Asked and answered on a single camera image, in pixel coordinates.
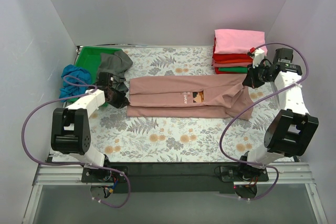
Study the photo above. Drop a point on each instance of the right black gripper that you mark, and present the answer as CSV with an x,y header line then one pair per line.
x,y
252,76

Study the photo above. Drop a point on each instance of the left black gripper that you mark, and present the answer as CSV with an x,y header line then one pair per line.
x,y
115,97

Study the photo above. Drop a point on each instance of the dusty pink printed t-shirt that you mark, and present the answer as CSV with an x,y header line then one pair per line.
x,y
216,96

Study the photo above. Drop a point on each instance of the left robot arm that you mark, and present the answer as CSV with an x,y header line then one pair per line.
x,y
70,133

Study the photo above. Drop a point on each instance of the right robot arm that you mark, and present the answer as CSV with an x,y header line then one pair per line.
x,y
291,131

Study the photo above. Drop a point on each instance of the green folded t-shirt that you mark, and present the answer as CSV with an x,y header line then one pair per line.
x,y
233,69

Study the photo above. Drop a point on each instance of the orange folded t-shirt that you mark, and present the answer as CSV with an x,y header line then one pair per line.
x,y
238,61

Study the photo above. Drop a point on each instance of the salmon folded t-shirt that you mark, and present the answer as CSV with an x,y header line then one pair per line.
x,y
229,65

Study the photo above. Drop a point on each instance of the grey t-shirt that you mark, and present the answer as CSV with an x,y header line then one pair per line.
x,y
116,64

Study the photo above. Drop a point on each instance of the floral patterned table mat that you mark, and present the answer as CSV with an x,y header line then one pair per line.
x,y
125,139

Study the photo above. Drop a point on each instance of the light pink folded t-shirt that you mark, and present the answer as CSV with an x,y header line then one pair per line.
x,y
257,38

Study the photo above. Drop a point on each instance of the green plastic tray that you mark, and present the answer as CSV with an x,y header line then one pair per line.
x,y
90,60

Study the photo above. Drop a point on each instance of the blue crumpled t-shirt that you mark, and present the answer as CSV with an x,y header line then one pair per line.
x,y
76,77

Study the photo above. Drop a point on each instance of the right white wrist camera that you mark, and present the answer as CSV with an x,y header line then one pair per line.
x,y
258,55

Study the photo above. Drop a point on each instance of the aluminium frame rail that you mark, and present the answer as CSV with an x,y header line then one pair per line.
x,y
290,173

